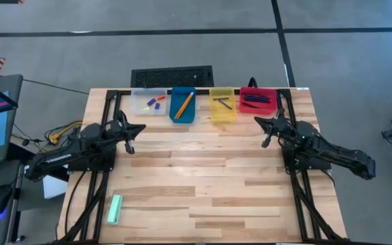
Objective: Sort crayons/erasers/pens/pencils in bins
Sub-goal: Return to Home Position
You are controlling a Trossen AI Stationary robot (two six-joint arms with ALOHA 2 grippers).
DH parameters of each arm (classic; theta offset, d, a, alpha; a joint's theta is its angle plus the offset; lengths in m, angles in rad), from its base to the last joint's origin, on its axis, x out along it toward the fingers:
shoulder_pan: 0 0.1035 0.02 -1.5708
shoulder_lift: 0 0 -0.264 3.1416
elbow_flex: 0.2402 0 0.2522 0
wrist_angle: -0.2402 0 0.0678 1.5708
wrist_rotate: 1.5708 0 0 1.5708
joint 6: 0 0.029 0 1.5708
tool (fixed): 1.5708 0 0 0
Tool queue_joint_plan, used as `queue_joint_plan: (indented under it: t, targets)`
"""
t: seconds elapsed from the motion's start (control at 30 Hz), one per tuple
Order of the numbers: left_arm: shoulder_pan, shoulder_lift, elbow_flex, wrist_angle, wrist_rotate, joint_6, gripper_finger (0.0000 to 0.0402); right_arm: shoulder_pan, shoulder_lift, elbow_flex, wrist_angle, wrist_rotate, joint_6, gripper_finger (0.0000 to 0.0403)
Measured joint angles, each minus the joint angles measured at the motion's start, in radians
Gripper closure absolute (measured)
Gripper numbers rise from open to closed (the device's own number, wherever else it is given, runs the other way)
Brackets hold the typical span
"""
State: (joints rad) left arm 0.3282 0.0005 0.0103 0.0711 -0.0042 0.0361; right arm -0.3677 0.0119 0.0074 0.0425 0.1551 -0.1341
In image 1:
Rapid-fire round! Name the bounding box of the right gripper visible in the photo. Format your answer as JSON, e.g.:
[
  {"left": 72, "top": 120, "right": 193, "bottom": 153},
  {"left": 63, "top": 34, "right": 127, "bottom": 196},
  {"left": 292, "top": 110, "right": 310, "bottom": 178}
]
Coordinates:
[{"left": 254, "top": 108, "right": 298, "bottom": 148}]

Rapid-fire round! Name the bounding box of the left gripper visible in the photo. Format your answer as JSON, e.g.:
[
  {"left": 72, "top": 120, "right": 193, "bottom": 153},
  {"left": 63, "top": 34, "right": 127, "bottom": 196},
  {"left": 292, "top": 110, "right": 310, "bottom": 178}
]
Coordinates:
[{"left": 112, "top": 110, "right": 147, "bottom": 146}]

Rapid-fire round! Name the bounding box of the red plastic bin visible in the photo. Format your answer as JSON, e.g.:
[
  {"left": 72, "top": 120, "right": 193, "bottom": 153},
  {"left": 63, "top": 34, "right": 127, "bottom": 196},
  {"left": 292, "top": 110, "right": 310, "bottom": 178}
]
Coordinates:
[{"left": 239, "top": 86, "right": 278, "bottom": 116}]

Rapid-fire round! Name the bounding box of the clear plastic bin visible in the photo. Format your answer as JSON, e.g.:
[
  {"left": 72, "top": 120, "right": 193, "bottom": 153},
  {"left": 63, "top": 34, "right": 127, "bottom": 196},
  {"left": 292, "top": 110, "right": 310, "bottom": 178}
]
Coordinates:
[{"left": 129, "top": 88, "right": 168, "bottom": 116}]

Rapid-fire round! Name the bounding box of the yellow plastic bin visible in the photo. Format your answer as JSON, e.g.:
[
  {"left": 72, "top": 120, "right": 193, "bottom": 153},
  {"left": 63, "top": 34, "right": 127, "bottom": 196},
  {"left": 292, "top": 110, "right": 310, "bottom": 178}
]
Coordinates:
[{"left": 209, "top": 86, "right": 238, "bottom": 125}]

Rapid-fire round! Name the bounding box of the teal plastic bin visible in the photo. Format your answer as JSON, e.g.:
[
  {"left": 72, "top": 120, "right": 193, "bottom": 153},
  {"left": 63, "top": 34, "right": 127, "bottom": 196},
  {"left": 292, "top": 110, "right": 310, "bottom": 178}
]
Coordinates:
[{"left": 169, "top": 86, "right": 197, "bottom": 125}]

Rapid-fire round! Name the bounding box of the large green eraser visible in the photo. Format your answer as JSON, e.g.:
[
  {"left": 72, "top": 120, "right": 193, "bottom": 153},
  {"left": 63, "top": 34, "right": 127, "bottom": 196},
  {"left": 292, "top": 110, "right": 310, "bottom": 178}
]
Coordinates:
[{"left": 106, "top": 194, "right": 124, "bottom": 225}]

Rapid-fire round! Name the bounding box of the white paper sheet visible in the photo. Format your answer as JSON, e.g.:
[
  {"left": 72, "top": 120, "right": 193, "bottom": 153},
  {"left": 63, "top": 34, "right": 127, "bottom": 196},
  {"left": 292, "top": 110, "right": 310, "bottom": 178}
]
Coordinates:
[{"left": 42, "top": 163, "right": 69, "bottom": 200}]

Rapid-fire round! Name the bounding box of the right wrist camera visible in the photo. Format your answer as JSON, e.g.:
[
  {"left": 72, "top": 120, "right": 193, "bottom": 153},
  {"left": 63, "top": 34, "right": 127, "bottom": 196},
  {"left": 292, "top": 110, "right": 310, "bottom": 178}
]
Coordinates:
[{"left": 279, "top": 124, "right": 295, "bottom": 139}]

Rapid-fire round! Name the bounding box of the black aluminium table frame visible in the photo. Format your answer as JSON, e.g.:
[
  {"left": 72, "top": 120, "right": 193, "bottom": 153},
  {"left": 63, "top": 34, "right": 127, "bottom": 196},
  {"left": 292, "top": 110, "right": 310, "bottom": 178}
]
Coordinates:
[{"left": 58, "top": 88, "right": 348, "bottom": 245}]

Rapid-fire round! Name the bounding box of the yellow cable bundle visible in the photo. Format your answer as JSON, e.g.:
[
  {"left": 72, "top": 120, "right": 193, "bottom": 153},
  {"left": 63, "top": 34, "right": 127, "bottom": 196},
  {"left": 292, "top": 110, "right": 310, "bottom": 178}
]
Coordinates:
[{"left": 46, "top": 120, "right": 84, "bottom": 147}]

